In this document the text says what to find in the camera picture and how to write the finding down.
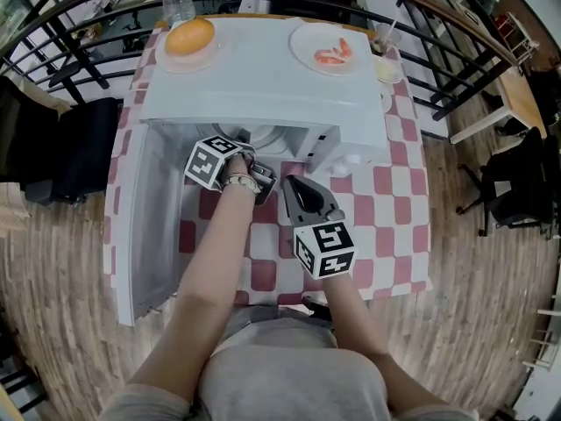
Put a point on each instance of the person's right forearm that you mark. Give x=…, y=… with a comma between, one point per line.
x=350, y=314

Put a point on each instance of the person's grey shirt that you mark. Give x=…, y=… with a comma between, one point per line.
x=289, y=375

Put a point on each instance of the person's dark shoe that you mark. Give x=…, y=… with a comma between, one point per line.
x=317, y=307

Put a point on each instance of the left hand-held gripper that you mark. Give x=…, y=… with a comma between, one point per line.
x=206, y=160

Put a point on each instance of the wooden table white legs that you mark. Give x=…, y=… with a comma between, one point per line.
x=521, y=99

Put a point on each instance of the orange round fruit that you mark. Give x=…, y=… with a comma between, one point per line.
x=189, y=37

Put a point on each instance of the white metal rack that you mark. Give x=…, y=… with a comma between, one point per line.
x=545, y=336

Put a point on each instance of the red cooked shrimp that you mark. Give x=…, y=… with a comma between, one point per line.
x=326, y=58
x=345, y=46

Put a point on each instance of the clear plastic cup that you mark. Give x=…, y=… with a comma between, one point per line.
x=388, y=42

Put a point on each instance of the black office chair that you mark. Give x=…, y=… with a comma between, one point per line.
x=79, y=147
x=517, y=178

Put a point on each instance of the clear plastic water bottle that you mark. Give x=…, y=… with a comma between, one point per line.
x=177, y=0

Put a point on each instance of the person's left forearm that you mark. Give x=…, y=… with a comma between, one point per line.
x=210, y=257

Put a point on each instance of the small white plate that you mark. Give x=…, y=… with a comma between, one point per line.
x=378, y=77
x=385, y=99

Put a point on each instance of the black railing wooden handrail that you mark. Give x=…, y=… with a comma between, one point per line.
x=66, y=59

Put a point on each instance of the white microwave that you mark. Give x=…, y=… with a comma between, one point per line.
x=263, y=68

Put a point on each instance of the red white checkered tablecloth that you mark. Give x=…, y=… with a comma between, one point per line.
x=394, y=200

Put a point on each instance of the pale shredded food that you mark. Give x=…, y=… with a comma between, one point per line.
x=386, y=69

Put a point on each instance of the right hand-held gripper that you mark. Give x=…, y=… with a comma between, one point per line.
x=324, y=248

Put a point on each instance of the white straw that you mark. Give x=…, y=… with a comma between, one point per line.
x=391, y=26

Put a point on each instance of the person's left hand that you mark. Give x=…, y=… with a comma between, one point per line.
x=240, y=165

